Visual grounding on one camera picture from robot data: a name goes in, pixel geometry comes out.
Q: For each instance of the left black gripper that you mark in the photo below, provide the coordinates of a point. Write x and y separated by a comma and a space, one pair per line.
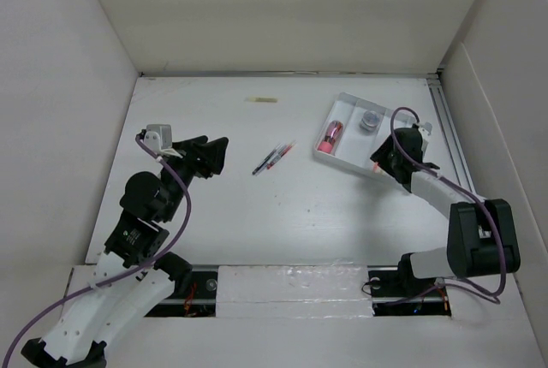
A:
205, 159

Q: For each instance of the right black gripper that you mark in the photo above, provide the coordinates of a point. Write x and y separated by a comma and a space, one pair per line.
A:
380, 154

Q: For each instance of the clear paperclip jar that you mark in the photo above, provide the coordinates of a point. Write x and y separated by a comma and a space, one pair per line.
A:
370, 121

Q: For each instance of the white compartment tray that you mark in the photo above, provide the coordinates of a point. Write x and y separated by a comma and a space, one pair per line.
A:
355, 146

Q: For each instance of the pink capped marker tube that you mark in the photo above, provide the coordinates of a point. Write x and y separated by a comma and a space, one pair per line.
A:
332, 134

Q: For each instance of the beige yellow highlighter pen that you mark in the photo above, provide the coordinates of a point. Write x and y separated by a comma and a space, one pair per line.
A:
261, 100

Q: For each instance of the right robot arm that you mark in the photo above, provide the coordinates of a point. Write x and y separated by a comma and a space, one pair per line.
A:
481, 249

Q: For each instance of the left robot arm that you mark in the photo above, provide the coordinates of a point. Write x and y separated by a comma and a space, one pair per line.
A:
137, 268

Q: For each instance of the black gel pen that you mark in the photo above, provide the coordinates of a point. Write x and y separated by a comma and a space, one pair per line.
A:
267, 159

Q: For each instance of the red gel pen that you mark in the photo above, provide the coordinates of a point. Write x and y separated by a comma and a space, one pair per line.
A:
286, 148

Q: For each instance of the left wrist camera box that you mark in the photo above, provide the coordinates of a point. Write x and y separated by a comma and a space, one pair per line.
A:
157, 137

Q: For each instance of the aluminium rail right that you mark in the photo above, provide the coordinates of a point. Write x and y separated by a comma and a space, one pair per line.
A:
449, 133

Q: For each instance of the front mounting rail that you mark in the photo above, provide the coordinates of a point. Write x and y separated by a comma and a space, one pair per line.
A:
341, 291

